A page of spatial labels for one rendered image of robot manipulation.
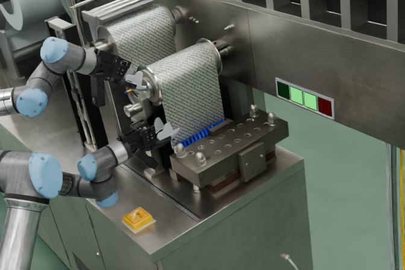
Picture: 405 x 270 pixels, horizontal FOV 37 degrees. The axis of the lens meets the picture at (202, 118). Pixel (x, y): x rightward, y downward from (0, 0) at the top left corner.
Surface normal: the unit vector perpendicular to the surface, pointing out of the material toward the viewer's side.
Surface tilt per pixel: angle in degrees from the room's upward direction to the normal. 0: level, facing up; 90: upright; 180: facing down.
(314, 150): 0
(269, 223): 90
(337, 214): 0
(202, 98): 90
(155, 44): 92
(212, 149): 0
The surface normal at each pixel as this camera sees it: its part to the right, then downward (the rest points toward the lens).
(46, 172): 0.94, -0.08
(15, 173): -0.36, -0.26
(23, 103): -0.02, 0.50
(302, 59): -0.78, 0.41
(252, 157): 0.61, 0.31
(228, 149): -0.15, -0.86
